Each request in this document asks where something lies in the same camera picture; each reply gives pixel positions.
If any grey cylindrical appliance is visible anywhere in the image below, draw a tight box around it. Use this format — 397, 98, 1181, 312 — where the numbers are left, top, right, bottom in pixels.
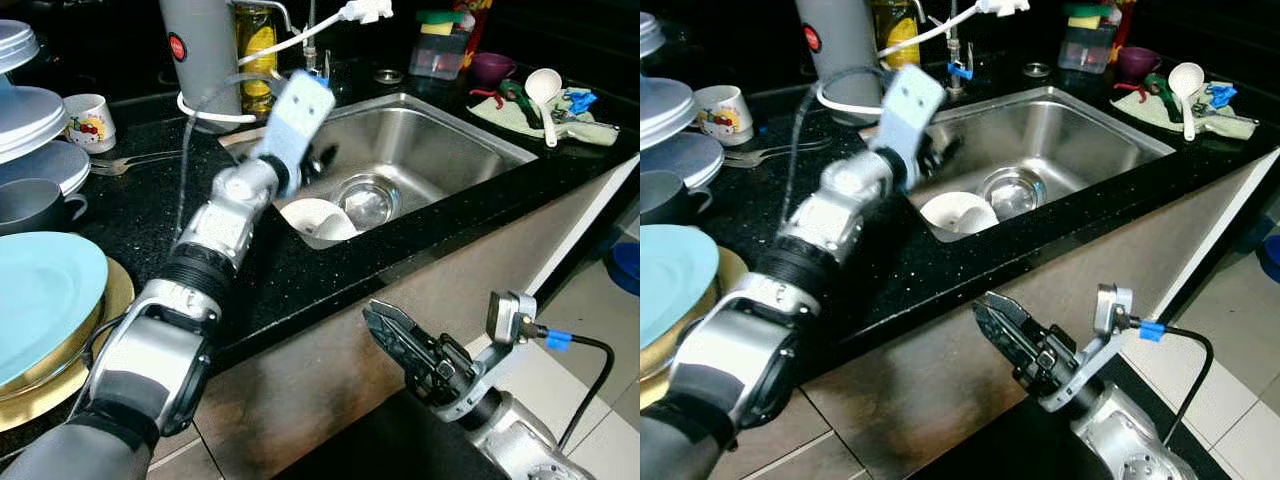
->
795, 0, 881, 121
158, 0, 243, 131

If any dark grey mug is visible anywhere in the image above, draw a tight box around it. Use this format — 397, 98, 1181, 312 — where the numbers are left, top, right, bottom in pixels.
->
0, 178, 89, 236
640, 170, 713, 226

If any green red kitchen tool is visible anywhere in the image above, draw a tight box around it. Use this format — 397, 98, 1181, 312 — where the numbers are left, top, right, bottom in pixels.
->
470, 78, 546, 129
1118, 72, 1191, 123

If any steel faucet with blue clip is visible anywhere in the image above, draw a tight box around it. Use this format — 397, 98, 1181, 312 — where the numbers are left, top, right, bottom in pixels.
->
915, 0, 976, 96
268, 0, 333, 91

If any light blue plate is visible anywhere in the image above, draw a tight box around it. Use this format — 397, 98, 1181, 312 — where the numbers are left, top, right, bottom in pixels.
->
0, 232, 109, 386
640, 224, 721, 351

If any yellow glass jar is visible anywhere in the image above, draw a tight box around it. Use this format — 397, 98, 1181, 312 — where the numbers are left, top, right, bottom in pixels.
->
868, 0, 921, 71
235, 0, 281, 116

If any pale green dish cloth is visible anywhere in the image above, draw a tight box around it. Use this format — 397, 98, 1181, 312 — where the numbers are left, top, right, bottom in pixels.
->
467, 85, 621, 148
1112, 78, 1259, 141

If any white plastic ladle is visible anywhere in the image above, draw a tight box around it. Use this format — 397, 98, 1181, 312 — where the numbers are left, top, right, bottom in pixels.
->
1168, 62, 1206, 141
525, 68, 564, 149

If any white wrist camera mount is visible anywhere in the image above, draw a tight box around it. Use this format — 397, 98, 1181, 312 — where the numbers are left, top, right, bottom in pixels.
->
870, 63, 948, 161
1040, 284, 1136, 413
440, 290, 541, 423
262, 70, 336, 166

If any white ceramic bowl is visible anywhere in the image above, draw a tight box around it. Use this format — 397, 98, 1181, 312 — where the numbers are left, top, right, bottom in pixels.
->
280, 197, 359, 249
918, 190, 1001, 241

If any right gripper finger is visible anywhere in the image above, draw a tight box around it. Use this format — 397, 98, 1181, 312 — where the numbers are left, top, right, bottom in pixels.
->
372, 300, 446, 351
985, 293, 1056, 345
363, 305, 441, 379
975, 298, 1051, 371

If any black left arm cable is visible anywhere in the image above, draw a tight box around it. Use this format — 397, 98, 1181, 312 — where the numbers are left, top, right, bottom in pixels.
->
785, 65, 901, 216
175, 75, 291, 241

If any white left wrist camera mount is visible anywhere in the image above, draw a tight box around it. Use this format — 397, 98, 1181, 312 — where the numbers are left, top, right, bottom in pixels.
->
262, 70, 336, 166
870, 63, 948, 161

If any gold charger plate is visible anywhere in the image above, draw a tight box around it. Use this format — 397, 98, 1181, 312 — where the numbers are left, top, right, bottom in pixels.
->
640, 245, 749, 409
0, 258, 136, 433

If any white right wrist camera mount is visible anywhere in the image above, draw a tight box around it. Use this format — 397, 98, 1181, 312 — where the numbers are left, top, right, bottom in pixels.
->
440, 290, 541, 423
1040, 284, 1136, 413

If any yellow green sponge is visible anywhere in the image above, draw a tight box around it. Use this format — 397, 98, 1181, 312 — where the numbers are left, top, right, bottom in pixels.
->
416, 10, 467, 36
1064, 3, 1113, 29

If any purple cup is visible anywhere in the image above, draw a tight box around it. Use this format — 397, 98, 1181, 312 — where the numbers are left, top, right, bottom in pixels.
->
470, 52, 517, 89
1117, 46, 1163, 83

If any white power cord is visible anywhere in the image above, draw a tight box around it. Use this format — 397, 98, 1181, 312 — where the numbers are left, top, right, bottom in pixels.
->
815, 0, 1031, 113
178, 0, 394, 126

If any clear plastic container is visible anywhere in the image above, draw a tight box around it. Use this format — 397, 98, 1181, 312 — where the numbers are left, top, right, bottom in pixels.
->
1058, 18, 1119, 74
410, 25, 473, 81

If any red package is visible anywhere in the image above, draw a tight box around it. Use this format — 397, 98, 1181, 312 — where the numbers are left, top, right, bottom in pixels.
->
1105, 0, 1141, 61
455, 0, 493, 71

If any white printed mug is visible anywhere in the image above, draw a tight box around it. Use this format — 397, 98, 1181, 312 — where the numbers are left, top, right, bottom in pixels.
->
693, 85, 754, 147
62, 93, 117, 154

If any stainless steel sink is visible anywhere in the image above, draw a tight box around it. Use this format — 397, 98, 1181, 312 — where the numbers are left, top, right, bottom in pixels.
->
222, 92, 539, 251
868, 85, 1176, 244

